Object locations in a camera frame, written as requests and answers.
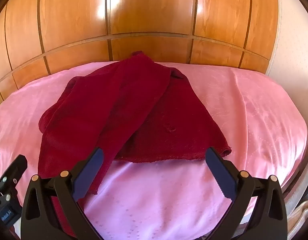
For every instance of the dark red knit garment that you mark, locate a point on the dark red knit garment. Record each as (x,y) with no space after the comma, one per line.
(123,105)

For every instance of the wooden panelled wardrobe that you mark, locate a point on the wooden panelled wardrobe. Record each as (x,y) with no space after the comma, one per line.
(149,15)

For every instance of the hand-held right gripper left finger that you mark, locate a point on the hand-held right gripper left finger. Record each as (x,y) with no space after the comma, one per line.
(90,172)

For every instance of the dark wooden bed frame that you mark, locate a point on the dark wooden bed frame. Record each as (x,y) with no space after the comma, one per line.
(298,172)

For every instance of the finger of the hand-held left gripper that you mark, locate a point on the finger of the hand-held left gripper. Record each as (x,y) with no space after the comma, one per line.
(15,171)

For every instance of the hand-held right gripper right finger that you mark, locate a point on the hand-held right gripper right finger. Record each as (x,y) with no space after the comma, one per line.
(220,172)

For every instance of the beige cloth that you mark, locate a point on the beige cloth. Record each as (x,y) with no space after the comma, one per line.
(299,215)

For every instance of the pink bed sheet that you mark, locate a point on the pink bed sheet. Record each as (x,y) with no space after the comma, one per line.
(256,110)

